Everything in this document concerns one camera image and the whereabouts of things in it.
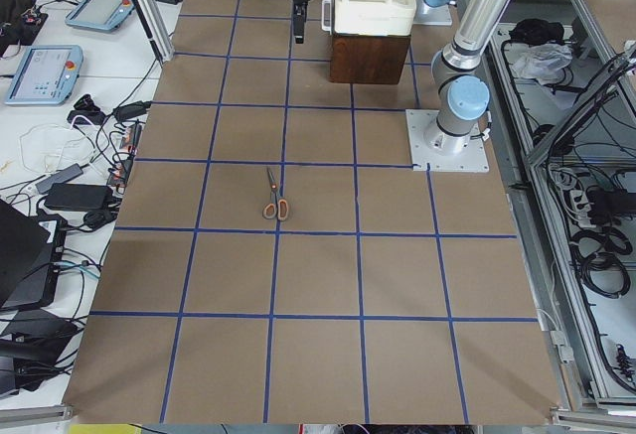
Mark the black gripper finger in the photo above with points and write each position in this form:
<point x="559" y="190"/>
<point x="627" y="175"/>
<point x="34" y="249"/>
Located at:
<point x="298" y="23"/>

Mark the grey orange scissors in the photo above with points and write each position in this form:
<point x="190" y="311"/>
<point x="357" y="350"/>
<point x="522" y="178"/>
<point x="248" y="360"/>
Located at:
<point x="278" y="207"/>

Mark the dark wooden drawer cabinet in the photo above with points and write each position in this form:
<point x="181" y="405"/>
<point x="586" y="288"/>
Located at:
<point x="367" y="59"/>

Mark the white plastic tray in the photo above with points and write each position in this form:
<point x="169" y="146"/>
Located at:
<point x="378" y="18"/>

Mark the far blue teach pendant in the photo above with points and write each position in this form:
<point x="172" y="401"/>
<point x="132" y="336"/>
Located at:
<point x="99" y="15"/>

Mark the blue teach pendant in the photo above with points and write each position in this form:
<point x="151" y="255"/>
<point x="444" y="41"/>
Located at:
<point x="99" y="15"/>
<point x="46" y="75"/>

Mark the black power strip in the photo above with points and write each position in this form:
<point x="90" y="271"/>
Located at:
<point x="126" y="147"/>

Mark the brown gridded table mat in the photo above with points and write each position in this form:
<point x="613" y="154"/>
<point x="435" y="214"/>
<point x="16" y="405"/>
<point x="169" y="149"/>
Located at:
<point x="387" y="296"/>

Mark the crumpled white cloth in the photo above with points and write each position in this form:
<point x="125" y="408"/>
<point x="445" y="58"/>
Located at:
<point x="544" y="63"/>

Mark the near blue teach pendant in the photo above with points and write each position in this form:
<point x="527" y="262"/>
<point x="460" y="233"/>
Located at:
<point x="46" y="75"/>

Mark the black power adapter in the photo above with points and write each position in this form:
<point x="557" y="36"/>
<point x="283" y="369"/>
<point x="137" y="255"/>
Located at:
<point x="77" y="197"/>

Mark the black laptop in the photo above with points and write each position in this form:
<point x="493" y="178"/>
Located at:
<point x="31" y="248"/>

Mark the aluminium frame post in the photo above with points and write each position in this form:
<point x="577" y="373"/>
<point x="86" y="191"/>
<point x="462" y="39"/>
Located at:
<point x="155" y="29"/>

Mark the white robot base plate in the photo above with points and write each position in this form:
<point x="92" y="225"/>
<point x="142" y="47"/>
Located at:
<point x="431" y="149"/>

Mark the aluminium cable cage frame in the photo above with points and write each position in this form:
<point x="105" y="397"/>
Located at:
<point x="575" y="142"/>

